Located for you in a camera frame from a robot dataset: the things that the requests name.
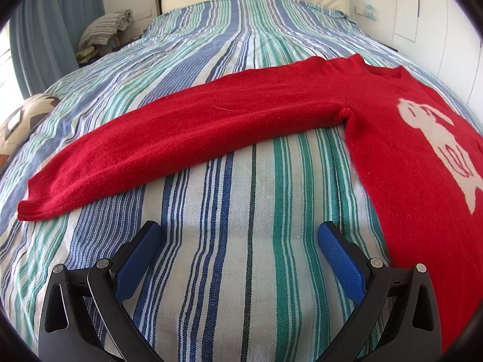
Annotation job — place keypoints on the yellow-green cloth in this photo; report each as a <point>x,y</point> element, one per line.
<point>85,55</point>

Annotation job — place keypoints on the red knitted sweater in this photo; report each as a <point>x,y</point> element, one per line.
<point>226,120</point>

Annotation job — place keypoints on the patterned pillow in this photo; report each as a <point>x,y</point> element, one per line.
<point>26,120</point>

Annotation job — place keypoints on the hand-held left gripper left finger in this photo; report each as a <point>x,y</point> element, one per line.
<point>137,260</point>

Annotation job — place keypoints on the white wardrobe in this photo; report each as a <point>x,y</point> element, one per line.
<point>434,26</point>

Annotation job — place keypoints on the white wall socket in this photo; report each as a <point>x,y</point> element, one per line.
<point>366,10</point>

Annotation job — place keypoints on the blue curtain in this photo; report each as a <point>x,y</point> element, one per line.
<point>45,26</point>

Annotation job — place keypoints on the striped bedspread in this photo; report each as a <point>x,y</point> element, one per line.
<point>234,203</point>

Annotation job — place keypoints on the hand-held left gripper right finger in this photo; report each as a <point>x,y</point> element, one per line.
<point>341,260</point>

